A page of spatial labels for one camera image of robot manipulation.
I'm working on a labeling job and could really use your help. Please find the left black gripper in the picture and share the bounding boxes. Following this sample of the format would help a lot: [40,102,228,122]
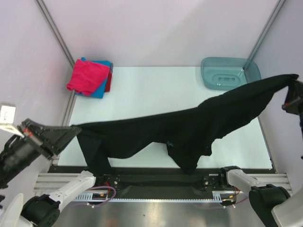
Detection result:
[0,116,82,187]

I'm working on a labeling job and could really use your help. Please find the black t shirt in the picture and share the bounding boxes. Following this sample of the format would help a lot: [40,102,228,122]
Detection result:
[77,74,298,175]

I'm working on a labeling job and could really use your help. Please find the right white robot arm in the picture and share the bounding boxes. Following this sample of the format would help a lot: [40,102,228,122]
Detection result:
[218,79,303,227]

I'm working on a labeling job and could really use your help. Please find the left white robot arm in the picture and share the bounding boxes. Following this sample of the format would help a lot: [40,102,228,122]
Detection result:
[0,119,105,227]

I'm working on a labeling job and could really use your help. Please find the blue folded t shirt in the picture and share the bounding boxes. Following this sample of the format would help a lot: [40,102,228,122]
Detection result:
[75,57,113,99]

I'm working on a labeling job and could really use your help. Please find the pink folded t shirt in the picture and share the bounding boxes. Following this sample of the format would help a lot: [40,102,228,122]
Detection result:
[66,59,110,96]

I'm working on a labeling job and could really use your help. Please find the red folded t shirt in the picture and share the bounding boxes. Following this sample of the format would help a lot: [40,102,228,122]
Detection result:
[104,70,113,92]

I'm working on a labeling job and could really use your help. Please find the teal plastic bin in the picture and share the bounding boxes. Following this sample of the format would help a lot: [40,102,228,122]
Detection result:
[201,57,261,91]

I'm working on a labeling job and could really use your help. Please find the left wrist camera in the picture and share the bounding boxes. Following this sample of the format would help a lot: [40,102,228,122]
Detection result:
[0,105,21,136]

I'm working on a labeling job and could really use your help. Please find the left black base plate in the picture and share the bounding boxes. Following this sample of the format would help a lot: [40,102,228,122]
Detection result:
[94,175,121,191]

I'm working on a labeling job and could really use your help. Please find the left white cable duct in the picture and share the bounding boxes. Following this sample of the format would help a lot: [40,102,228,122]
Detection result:
[74,191,108,202]

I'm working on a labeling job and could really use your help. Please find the white cable duct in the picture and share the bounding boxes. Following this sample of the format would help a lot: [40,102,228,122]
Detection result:
[74,191,108,202]
[212,190,240,202]

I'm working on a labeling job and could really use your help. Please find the right aluminium corner post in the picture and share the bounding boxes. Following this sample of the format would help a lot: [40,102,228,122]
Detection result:
[245,0,287,68]

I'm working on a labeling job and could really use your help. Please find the aluminium corner post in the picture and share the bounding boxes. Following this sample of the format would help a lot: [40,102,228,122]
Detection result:
[34,0,75,67]
[245,0,287,68]

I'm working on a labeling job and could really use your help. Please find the right white cable duct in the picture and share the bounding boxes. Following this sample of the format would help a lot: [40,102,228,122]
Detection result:
[212,190,240,202]

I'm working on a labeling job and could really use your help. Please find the left aluminium corner post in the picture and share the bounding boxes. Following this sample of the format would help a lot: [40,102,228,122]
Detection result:
[34,0,75,67]

